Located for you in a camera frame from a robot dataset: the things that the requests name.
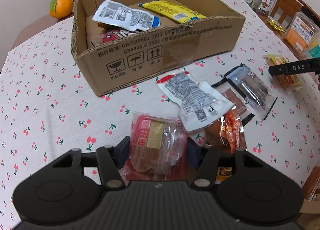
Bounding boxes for cherry print tablecloth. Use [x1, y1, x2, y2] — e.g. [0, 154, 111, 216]
[0, 0, 320, 223]

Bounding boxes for red clear snack packet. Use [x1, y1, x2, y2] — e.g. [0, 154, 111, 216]
[124, 111, 191, 177]

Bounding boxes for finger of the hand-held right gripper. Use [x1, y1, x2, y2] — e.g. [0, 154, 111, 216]
[268, 62, 290, 76]

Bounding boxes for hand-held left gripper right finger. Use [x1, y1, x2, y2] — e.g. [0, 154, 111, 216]
[187, 137, 269, 188]

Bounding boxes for teal white small box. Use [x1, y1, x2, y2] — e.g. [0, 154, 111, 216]
[306, 41, 320, 59]

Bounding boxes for clear chili snack packet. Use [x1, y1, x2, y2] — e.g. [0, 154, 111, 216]
[220, 110, 248, 153]

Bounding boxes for gold ornaments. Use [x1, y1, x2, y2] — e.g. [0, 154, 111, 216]
[266, 19, 286, 32]

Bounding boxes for black red snack packet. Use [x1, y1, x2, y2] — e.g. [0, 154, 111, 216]
[91, 27, 137, 49]

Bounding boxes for orange crumpled snack bag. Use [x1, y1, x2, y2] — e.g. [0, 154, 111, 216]
[205, 119, 234, 179]

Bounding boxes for brown snack packet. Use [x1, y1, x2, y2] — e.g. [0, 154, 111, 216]
[219, 88, 256, 124]

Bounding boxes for cardboard box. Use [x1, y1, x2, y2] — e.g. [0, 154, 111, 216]
[71, 0, 247, 97]

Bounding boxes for orange fruit with leaf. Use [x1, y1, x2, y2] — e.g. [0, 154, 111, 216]
[49, 0, 74, 20]

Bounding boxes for white blue snack packet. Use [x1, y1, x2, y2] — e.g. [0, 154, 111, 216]
[92, 0, 161, 32]

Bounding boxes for clear box with orange label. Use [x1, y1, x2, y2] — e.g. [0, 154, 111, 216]
[284, 11, 319, 55]

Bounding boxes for dark clear snack packet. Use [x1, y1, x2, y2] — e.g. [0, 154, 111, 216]
[211, 63, 278, 121]

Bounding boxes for white grey snack packet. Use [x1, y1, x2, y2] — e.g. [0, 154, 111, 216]
[156, 72, 236, 134]

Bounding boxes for long yellow snack packet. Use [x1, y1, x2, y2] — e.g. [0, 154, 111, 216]
[137, 0, 208, 24]

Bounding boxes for dark red wooden chair back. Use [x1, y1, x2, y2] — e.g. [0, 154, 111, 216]
[298, 0, 320, 20]

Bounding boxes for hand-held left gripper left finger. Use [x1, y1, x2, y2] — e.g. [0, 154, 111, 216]
[51, 136, 131, 189]

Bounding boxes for small yellow snack packet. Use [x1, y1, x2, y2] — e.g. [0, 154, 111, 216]
[262, 54, 302, 92]

